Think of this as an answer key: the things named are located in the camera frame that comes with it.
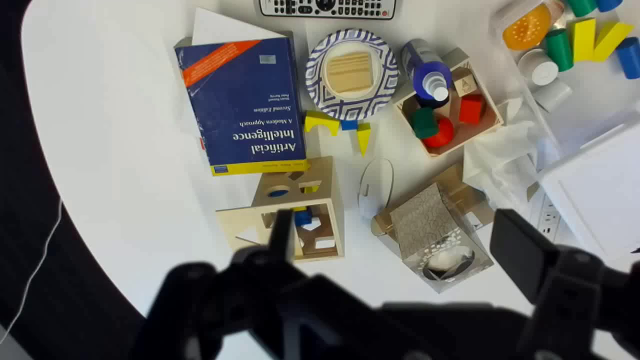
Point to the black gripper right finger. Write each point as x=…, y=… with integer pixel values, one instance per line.
x=527, y=257

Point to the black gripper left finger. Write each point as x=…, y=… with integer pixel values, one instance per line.
x=281, y=236

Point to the blue hardcover book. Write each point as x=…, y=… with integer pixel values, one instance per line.
x=246, y=101

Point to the open wooden tray box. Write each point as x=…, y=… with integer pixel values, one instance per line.
x=490, y=120

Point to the wooden shape sorter box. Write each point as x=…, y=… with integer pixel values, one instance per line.
x=320, y=193

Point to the clear plastic bag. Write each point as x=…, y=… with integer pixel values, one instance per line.
x=500, y=156

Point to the grey cardboard tissue box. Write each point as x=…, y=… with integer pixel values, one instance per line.
x=426, y=222

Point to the yellow arch block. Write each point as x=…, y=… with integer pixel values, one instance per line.
x=320, y=120

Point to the yellow wooden block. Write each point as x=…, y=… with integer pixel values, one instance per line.
x=363, y=138

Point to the small blue block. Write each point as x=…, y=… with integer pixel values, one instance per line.
x=348, y=125

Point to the blue patterned paper plate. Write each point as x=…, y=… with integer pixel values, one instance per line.
x=320, y=93

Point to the red round block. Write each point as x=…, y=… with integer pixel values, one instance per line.
x=441, y=135

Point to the red cube block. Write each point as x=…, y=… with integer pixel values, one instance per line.
x=473, y=110

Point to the green wooden block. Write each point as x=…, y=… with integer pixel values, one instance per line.
x=422, y=122

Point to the flat wooden square block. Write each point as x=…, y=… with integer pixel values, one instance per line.
x=348, y=72

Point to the clear plastic bin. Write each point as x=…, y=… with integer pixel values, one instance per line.
x=516, y=57

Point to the blue bottle white cap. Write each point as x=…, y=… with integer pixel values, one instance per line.
x=430, y=76

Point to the green toy cylinder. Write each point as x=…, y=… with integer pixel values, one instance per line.
x=558, y=50

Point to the blue toy cylinder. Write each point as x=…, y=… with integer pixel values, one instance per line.
x=630, y=59

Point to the yellow toy block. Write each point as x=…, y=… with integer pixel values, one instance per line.
x=587, y=40

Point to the orange toy fruit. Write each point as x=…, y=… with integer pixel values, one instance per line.
x=528, y=29

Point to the black remote control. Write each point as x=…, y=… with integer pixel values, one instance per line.
x=326, y=7

